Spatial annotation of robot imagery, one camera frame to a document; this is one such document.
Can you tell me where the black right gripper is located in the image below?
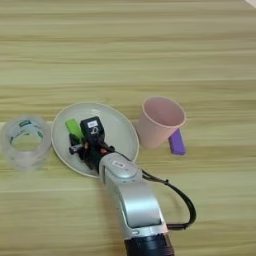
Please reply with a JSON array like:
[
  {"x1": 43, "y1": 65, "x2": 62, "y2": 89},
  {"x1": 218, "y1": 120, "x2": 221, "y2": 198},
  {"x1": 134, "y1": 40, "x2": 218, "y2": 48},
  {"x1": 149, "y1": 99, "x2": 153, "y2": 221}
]
[{"x1": 68, "y1": 132, "x2": 116, "y2": 172}]

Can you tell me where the small green block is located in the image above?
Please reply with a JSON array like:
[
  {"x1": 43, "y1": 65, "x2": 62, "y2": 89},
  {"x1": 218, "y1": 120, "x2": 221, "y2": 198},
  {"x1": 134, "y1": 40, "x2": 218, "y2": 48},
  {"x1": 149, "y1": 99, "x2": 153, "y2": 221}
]
[{"x1": 64, "y1": 118, "x2": 85, "y2": 143}]

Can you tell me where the round white plate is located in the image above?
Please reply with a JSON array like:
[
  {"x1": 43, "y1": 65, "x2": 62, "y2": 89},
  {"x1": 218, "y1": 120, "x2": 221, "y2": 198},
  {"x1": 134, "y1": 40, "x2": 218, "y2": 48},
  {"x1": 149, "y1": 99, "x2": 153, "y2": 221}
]
[{"x1": 50, "y1": 101, "x2": 140, "y2": 179}]

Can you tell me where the clear tape roll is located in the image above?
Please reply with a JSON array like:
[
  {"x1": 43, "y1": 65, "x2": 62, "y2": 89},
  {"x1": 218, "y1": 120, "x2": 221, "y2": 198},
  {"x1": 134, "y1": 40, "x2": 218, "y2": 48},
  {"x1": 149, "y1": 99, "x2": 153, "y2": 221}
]
[{"x1": 0, "y1": 114, "x2": 53, "y2": 173}]

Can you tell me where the small black white-label box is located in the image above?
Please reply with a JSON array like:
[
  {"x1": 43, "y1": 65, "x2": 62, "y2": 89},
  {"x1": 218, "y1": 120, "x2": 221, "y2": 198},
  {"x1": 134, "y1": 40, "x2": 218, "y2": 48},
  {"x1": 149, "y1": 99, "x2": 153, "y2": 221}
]
[{"x1": 79, "y1": 115, "x2": 106, "y2": 145}]

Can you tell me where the pink cup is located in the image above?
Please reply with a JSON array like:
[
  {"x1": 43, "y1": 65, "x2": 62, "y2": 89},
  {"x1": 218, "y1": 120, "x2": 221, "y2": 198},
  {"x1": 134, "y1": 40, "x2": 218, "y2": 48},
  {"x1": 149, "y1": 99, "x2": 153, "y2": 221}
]
[{"x1": 137, "y1": 96, "x2": 187, "y2": 150}]

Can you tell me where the small purple block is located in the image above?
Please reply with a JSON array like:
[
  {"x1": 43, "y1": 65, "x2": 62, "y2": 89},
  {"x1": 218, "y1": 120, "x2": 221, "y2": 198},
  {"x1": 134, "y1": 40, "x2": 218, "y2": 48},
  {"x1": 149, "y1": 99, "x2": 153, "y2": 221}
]
[{"x1": 167, "y1": 128, "x2": 187, "y2": 156}]

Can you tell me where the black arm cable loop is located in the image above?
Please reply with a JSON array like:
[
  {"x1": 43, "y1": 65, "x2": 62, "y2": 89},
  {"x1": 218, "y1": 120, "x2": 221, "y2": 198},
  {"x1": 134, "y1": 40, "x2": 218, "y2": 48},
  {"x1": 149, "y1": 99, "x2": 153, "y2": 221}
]
[{"x1": 114, "y1": 151, "x2": 198, "y2": 232}]

